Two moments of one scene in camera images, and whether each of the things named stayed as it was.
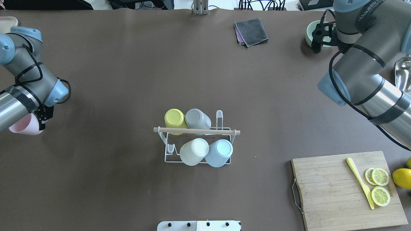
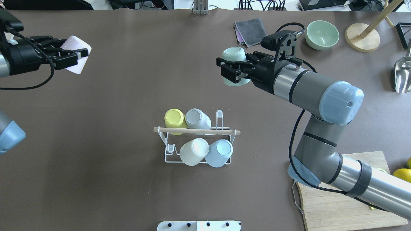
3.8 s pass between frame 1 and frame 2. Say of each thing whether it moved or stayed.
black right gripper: moved
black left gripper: moved
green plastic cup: moved
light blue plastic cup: stayed
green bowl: stayed
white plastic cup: stayed
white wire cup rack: stayed
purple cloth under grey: stayed
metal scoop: stayed
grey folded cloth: stayed
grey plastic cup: stayed
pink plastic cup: moved
